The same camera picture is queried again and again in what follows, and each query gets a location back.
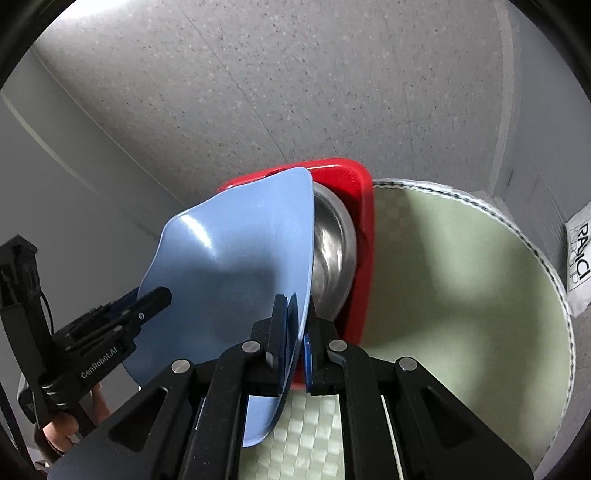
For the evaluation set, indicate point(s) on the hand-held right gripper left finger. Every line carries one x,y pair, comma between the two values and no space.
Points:
279,342

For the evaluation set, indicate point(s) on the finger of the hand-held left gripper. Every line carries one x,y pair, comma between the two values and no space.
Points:
150,305

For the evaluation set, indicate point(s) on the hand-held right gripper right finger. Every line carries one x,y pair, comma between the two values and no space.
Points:
308,365

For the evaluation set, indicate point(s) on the blue plate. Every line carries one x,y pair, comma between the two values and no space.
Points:
221,258

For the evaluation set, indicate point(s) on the red plastic tray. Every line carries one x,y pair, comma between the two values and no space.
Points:
361,217

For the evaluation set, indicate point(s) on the person's left hand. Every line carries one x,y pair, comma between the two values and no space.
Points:
60,431

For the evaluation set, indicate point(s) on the stainless steel bowl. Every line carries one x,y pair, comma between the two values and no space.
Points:
333,249

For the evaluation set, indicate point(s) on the green checkered placemat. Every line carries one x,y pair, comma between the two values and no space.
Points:
461,286

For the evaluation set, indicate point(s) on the white printed label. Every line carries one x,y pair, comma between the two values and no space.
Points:
578,258

